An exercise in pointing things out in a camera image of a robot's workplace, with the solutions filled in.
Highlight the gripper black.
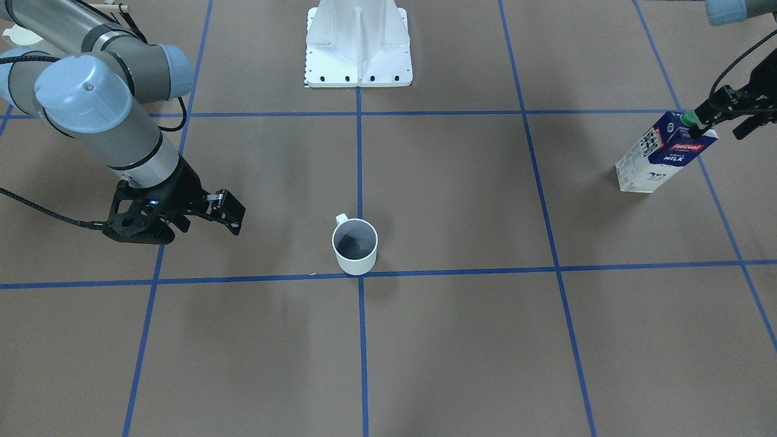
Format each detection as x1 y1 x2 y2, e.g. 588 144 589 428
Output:
689 49 776 140
145 160 245 236

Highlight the blue white milk carton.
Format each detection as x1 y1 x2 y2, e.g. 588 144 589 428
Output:
614 110 719 193

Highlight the white mug dark interior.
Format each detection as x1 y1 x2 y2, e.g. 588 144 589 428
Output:
331 213 379 276

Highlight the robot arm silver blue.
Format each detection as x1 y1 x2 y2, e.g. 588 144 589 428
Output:
689 1 776 140
2 1 245 245

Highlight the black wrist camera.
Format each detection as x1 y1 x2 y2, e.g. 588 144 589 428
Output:
708 85 754 117
101 180 175 245

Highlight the white camera mast pedestal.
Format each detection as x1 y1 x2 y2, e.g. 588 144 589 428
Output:
304 1 413 88

